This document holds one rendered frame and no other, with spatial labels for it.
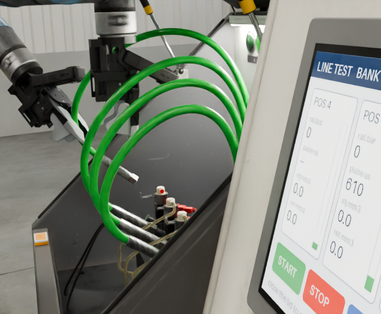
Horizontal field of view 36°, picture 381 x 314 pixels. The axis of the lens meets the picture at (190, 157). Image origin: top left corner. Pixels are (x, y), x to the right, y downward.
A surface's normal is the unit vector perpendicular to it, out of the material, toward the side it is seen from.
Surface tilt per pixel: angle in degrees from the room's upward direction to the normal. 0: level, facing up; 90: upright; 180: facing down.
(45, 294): 0
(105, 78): 90
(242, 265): 76
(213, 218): 90
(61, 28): 90
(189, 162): 90
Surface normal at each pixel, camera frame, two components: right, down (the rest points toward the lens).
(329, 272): -0.94, -0.13
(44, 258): -0.04, -0.97
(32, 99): -0.33, 0.02
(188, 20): 0.44, 0.21
